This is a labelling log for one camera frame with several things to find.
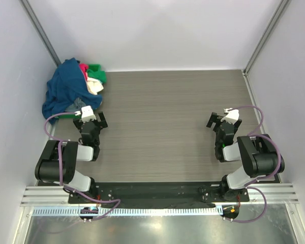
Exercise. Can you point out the right frame post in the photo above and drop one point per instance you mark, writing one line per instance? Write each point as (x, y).
(274, 20)

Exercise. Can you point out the aluminium rail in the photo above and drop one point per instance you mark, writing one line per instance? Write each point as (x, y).
(55, 196)

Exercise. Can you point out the green t shirt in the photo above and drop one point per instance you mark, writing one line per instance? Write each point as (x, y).
(99, 75)

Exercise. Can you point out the grey t shirt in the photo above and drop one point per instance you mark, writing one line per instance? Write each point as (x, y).
(75, 106)

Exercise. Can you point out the cream white t shirt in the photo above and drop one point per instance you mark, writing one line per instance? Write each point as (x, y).
(94, 86)

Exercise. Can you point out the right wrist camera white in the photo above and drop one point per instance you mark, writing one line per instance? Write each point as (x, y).
(231, 116)

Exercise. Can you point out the slotted cable duct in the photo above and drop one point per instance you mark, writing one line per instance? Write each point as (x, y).
(77, 211)

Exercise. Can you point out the left frame post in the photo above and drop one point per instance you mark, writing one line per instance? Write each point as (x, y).
(40, 31)

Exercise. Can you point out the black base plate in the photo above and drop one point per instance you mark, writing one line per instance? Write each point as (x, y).
(169, 195)

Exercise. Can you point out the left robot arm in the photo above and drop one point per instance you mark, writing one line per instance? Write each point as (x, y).
(57, 163)

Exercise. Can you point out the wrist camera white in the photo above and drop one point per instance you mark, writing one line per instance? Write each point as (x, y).
(231, 116)
(86, 113)

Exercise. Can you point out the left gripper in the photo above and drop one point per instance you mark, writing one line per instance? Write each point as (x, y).
(103, 123)

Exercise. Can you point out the pink red t shirt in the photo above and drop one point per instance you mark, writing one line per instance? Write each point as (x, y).
(84, 68)

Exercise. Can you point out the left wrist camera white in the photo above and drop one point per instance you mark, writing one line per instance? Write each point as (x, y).
(86, 113)

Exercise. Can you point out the frame post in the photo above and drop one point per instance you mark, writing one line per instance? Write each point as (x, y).
(40, 31)
(274, 20)

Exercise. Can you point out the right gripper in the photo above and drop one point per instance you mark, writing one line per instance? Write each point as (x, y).
(213, 119)

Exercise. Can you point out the blue t shirt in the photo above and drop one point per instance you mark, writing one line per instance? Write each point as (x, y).
(56, 85)

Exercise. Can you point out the green plastic bin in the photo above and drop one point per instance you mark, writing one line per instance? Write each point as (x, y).
(96, 67)

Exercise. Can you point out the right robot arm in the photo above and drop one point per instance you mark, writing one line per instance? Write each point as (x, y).
(258, 155)

